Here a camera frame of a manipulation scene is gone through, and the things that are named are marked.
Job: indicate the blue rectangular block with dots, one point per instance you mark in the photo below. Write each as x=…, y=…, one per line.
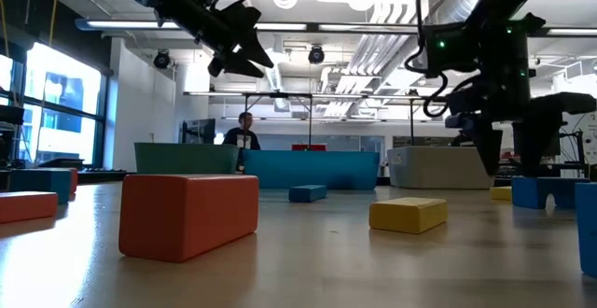
x=42, y=184

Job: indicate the black keyboard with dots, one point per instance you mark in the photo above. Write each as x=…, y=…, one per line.
x=105, y=170

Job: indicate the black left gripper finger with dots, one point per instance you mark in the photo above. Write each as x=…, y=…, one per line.
x=238, y=65
x=256, y=49

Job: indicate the yellow block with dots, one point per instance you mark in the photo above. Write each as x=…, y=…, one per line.
x=406, y=214
x=501, y=193

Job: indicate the red box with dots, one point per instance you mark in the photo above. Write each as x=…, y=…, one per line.
x=308, y=147

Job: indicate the overhead light bar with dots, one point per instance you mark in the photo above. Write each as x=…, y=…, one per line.
x=312, y=27

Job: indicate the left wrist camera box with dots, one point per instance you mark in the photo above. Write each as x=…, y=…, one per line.
x=242, y=18

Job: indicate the black monitor stand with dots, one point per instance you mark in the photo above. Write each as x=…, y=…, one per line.
x=579, y=154

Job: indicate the long orange block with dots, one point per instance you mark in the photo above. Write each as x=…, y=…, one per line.
x=186, y=214

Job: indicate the dark desk monitor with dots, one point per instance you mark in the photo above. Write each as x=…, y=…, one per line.
x=198, y=131

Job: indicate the green plastic bin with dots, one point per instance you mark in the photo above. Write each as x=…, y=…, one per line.
x=186, y=158

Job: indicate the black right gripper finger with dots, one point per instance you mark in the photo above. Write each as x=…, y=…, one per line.
x=490, y=147
x=536, y=135

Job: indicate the black desk object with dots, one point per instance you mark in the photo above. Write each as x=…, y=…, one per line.
x=60, y=163

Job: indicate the blue plastic bin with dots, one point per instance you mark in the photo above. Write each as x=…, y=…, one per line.
x=308, y=168

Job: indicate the white plastic bin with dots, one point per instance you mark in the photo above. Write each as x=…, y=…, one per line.
x=434, y=168

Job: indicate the person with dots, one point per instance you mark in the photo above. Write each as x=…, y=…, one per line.
x=241, y=137

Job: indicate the blue arch block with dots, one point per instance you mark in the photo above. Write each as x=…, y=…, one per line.
x=527, y=191

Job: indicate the small blue block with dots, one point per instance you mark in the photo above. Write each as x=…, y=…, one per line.
x=307, y=193

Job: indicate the tall blue block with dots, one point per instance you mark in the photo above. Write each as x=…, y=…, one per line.
x=587, y=228

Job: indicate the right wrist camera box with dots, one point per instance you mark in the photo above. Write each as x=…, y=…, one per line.
x=456, y=121

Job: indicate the large window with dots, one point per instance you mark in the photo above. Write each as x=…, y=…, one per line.
x=60, y=135

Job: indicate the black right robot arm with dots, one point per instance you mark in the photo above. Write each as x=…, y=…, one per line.
x=503, y=9

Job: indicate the black metal frame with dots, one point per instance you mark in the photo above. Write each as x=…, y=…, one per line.
x=245, y=121
x=412, y=126

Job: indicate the black equipment stack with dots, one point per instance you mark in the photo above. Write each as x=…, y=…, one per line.
x=9, y=114

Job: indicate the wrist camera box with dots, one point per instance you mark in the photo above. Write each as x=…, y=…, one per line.
x=242, y=18
x=456, y=121

